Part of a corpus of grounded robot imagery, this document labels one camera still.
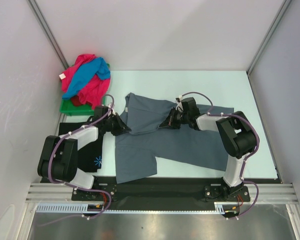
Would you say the aluminium frame rail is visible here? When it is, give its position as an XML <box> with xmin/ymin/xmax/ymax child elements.
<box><xmin>25</xmin><ymin>183</ymin><xmax>299</xmax><ymax>205</ymax></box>

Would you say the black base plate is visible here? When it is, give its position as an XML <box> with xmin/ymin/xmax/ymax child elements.
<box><xmin>40</xmin><ymin>174</ymin><xmax>282</xmax><ymax>211</ymax></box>

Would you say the folded black t shirt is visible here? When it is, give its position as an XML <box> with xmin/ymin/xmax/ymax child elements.
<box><xmin>58</xmin><ymin>122</ymin><xmax>104</xmax><ymax>173</ymax></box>

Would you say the right aluminium corner post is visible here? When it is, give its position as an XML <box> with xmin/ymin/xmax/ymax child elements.
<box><xmin>246</xmin><ymin>0</ymin><xmax>293</xmax><ymax>76</ymax></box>

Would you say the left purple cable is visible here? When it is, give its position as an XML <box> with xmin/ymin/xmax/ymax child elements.
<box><xmin>37</xmin><ymin>93</ymin><xmax>116</xmax><ymax>227</ymax></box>

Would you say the blue t shirt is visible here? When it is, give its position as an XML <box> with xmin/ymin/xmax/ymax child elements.
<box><xmin>62</xmin><ymin>57</ymin><xmax>111</xmax><ymax>100</ymax></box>

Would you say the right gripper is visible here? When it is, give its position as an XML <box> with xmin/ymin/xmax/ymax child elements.
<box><xmin>160</xmin><ymin>106</ymin><xmax>190</xmax><ymax>129</ymax></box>

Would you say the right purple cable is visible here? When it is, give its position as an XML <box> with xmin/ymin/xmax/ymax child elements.
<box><xmin>176</xmin><ymin>91</ymin><xmax>261</xmax><ymax>221</ymax></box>

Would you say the grey t shirt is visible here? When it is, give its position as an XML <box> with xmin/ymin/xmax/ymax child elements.
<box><xmin>115</xmin><ymin>93</ymin><xmax>228</xmax><ymax>184</ymax></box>

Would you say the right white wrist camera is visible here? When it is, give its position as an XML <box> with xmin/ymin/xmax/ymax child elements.
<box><xmin>175</xmin><ymin>95</ymin><xmax>184</xmax><ymax>112</ymax></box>

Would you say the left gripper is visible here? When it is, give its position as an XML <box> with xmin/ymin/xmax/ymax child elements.
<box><xmin>103</xmin><ymin>112</ymin><xmax>131</xmax><ymax>136</ymax></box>

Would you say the aluminium corner post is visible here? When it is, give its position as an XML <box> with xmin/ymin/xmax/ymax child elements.
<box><xmin>246</xmin><ymin>0</ymin><xmax>293</xmax><ymax>76</ymax></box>
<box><xmin>26</xmin><ymin>0</ymin><xmax>69</xmax><ymax>69</ymax></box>

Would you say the green plastic bin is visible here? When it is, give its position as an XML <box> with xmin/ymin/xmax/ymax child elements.
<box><xmin>59</xmin><ymin>63</ymin><xmax>111</xmax><ymax>117</ymax></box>

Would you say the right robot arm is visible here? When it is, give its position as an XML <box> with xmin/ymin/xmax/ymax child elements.
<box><xmin>159</xmin><ymin>97</ymin><xmax>260</xmax><ymax>201</ymax></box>

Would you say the pink t shirt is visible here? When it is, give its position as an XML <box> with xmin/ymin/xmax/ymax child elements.
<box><xmin>59</xmin><ymin>53</ymin><xmax>111</xmax><ymax>109</ymax></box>

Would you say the left aluminium corner post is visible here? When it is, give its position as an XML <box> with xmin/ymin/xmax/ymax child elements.
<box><xmin>26</xmin><ymin>0</ymin><xmax>69</xmax><ymax>69</ymax></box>

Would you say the white slotted cable duct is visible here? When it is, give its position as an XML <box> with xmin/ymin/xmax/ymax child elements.
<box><xmin>35</xmin><ymin>203</ymin><xmax>235</xmax><ymax>215</ymax></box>

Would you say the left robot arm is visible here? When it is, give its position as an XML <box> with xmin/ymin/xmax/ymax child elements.
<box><xmin>37</xmin><ymin>105</ymin><xmax>131</xmax><ymax>200</ymax></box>

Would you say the purple cable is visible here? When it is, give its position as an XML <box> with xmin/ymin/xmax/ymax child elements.
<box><xmin>176</xmin><ymin>91</ymin><xmax>261</xmax><ymax>221</ymax></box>
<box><xmin>37</xmin><ymin>93</ymin><xmax>116</xmax><ymax>227</ymax></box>

